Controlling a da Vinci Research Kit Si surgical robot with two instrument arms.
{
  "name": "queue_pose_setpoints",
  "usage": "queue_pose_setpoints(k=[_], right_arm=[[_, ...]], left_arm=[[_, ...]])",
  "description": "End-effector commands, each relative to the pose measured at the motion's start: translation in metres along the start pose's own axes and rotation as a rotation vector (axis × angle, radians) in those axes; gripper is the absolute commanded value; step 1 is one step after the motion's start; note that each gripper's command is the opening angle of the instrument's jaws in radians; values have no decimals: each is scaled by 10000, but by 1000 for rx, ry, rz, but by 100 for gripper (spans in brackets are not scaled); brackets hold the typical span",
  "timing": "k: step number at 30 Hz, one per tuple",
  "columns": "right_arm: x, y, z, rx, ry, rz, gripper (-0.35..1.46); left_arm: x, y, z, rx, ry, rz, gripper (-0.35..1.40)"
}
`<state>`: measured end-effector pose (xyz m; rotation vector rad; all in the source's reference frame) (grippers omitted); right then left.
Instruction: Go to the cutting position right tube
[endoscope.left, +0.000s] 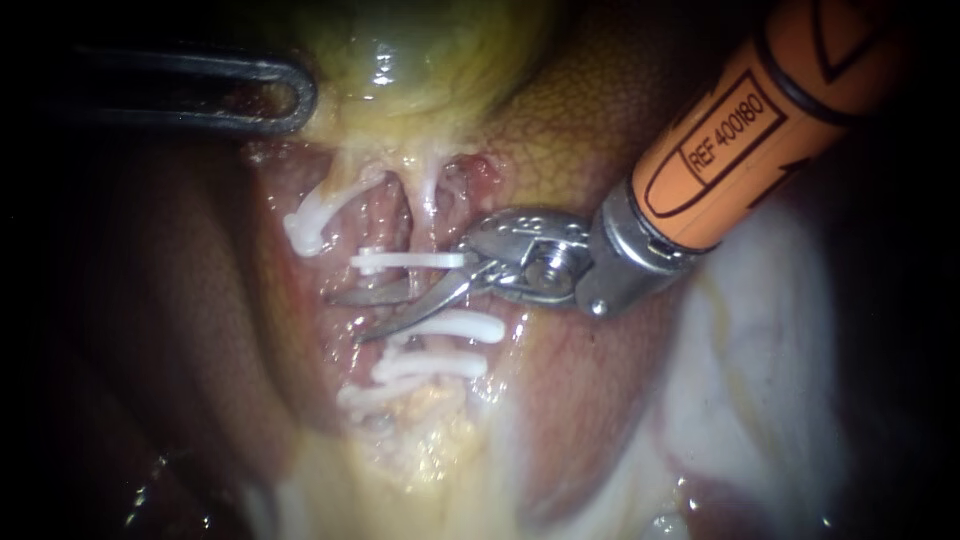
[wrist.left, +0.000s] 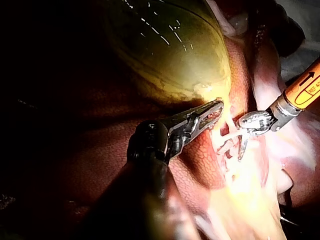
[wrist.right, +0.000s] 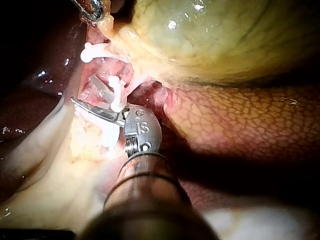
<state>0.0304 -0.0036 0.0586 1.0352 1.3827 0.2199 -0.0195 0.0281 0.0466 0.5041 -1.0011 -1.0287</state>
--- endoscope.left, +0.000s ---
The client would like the pale fatty tissue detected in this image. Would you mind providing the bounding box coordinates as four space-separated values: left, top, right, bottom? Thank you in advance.
524 198 853 540
243 382 541 540

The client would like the white clip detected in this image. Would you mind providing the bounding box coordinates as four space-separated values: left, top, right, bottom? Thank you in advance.
281 169 389 259
370 347 490 385
335 374 433 415
388 308 507 346
349 245 468 277

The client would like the left arm instrument jaw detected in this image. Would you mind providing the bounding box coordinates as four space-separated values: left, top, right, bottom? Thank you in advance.
68 43 319 141

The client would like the dark red liver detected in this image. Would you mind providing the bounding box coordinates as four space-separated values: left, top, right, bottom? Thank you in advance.
67 0 849 540

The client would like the thin tube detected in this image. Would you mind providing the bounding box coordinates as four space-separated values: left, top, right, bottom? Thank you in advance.
329 146 388 198
412 149 448 301

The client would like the right arm instrument jaw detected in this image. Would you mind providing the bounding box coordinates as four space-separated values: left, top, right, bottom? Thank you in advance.
325 263 490 309
355 275 496 345

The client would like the gallbladder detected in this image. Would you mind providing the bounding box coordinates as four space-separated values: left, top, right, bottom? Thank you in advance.
293 0 560 151

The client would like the right arm instrument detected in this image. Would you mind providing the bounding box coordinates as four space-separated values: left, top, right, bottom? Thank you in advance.
458 178 723 321

